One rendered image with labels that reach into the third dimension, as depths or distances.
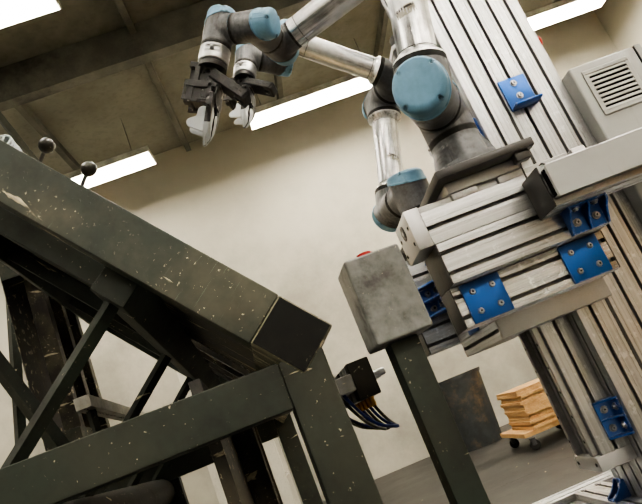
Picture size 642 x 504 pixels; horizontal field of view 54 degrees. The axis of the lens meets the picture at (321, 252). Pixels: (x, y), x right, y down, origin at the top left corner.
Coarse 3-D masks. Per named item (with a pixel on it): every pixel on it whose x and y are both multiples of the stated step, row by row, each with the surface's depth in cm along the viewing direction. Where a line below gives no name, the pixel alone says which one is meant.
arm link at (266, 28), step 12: (240, 12) 152; (252, 12) 150; (264, 12) 149; (276, 12) 152; (228, 24) 152; (240, 24) 151; (252, 24) 150; (264, 24) 149; (276, 24) 152; (240, 36) 152; (252, 36) 152; (264, 36) 151; (276, 36) 153; (264, 48) 158
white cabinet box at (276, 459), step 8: (184, 376) 543; (272, 440) 529; (264, 448) 527; (272, 448) 527; (280, 448) 583; (272, 456) 526; (280, 456) 581; (272, 464) 524; (280, 464) 524; (216, 472) 522; (272, 472) 522; (280, 472) 522; (288, 472) 576; (216, 480) 520; (280, 480) 520; (288, 480) 575; (216, 488) 519; (280, 488) 519; (288, 488) 519; (224, 496) 517; (288, 496) 517; (296, 496) 572
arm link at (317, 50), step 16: (304, 48) 201; (320, 48) 201; (336, 48) 203; (336, 64) 204; (352, 64) 204; (368, 64) 204; (384, 64) 205; (368, 80) 209; (384, 80) 206; (384, 96) 211
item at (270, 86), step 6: (246, 78) 204; (252, 78) 203; (252, 84) 202; (258, 84) 200; (264, 84) 199; (270, 84) 199; (258, 90) 203; (264, 90) 200; (270, 90) 199; (276, 90) 201; (270, 96) 202
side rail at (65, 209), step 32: (0, 160) 127; (32, 160) 127; (0, 192) 125; (32, 192) 125; (64, 192) 126; (32, 224) 129; (64, 224) 124; (96, 224) 124; (128, 224) 125; (96, 256) 122; (128, 256) 123; (160, 256) 123; (192, 256) 124; (160, 288) 121; (192, 288) 122; (224, 288) 122; (256, 288) 123; (224, 320) 120; (256, 320) 121
